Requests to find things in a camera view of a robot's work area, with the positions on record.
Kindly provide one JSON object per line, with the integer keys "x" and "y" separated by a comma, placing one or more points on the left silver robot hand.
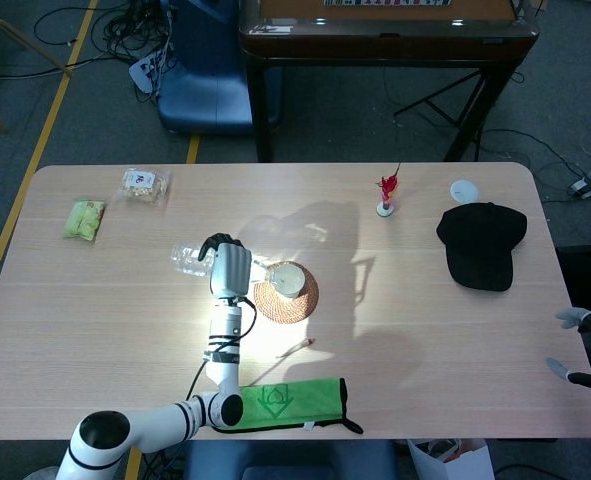
{"x": 230, "y": 270}

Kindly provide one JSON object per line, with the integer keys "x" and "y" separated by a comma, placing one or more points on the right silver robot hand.
{"x": 587, "y": 380}

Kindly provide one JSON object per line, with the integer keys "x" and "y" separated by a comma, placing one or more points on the clear plastic bottle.
{"x": 187, "y": 260}

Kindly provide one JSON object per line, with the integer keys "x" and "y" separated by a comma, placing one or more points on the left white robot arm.
{"x": 225, "y": 325}

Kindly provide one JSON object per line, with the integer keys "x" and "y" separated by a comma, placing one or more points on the white paper cup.
{"x": 287, "y": 280}

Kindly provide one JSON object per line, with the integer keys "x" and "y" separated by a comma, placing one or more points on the round woven rattan coaster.
{"x": 285, "y": 312}

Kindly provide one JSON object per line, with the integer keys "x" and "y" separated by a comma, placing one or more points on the black box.
{"x": 590, "y": 280}

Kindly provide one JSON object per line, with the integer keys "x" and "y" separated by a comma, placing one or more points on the wooden pen with red cap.
{"x": 295, "y": 348}

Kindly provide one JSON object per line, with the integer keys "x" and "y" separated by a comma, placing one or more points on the clear packet of cookies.
{"x": 142, "y": 185}

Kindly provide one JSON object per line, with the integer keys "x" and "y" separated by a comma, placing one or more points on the white paper bag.
{"x": 475, "y": 462}

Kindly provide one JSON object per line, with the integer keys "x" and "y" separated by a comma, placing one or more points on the green snack packet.
{"x": 84, "y": 222}

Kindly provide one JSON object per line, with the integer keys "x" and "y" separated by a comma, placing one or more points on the green microfiber cloth black trim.
{"x": 315, "y": 400}

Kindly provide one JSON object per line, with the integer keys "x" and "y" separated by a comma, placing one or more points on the red feather shuttlecock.
{"x": 385, "y": 210}

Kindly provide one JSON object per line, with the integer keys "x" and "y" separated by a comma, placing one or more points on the black baseball cap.
{"x": 480, "y": 245}

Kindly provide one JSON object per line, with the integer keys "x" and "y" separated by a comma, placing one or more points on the blue chair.
{"x": 200, "y": 85}

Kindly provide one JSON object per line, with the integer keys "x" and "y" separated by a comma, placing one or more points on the blue padded seat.
{"x": 285, "y": 457}

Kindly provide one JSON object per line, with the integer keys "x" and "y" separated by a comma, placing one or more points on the grey power strip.
{"x": 587, "y": 184}

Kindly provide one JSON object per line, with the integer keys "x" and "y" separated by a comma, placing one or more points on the white power strip with plugs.
{"x": 142, "y": 72}

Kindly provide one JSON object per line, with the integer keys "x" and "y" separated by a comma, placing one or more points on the small white round lid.
{"x": 464, "y": 190}

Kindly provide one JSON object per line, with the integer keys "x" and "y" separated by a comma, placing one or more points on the dark wooden mahjong table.
{"x": 375, "y": 45}

